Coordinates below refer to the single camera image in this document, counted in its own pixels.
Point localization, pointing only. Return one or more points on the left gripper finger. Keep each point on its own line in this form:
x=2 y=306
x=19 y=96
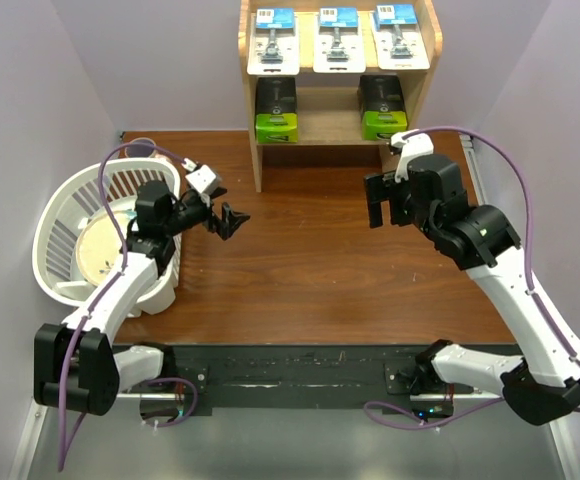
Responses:
x=218 y=192
x=230 y=221

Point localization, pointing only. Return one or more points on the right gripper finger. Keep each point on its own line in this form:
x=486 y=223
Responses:
x=378 y=187
x=375 y=214

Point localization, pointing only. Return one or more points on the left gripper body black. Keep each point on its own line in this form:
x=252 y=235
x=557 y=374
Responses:
x=187 y=214

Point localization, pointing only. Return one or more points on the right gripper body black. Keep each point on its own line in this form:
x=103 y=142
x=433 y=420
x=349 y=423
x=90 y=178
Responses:
x=404 y=210

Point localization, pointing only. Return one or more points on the black green razor box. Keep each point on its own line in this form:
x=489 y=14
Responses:
x=276 y=118
x=382 y=107

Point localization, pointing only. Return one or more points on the blue razor blister pack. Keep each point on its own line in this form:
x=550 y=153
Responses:
x=398 y=40
x=338 y=41

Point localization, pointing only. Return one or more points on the white Gillette razor blister pack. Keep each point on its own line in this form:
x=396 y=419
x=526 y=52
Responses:
x=274 y=43

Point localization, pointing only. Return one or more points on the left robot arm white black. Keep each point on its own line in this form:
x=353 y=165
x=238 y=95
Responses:
x=75 y=366

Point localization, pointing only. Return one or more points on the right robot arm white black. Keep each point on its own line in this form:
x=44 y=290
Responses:
x=542 y=383

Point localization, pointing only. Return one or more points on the wooden two-tier shelf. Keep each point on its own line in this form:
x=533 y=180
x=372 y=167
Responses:
x=328 y=114

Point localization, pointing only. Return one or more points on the white plastic slatted basket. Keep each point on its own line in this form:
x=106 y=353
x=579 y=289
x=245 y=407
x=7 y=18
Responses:
x=73 y=205

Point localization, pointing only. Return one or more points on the purple and pink mug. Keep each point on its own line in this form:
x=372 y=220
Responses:
x=142 y=147

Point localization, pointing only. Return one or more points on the cream and teal plate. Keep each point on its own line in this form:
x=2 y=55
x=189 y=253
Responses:
x=97 y=249

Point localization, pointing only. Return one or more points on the white bowl under basket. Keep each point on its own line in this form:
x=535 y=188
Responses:
x=158 y=298

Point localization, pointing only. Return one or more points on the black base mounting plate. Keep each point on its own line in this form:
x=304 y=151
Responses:
x=297 y=376

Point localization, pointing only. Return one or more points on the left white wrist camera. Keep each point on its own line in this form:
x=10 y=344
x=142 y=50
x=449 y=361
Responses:
x=200 y=177

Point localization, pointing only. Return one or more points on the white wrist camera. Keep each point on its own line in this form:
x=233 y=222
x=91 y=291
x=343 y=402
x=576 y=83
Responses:
x=200 y=177
x=408 y=146

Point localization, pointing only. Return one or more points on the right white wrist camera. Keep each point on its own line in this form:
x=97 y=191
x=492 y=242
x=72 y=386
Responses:
x=408 y=146

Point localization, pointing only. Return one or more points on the aluminium frame rail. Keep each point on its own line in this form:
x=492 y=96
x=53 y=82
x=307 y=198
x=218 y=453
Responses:
x=77 y=370

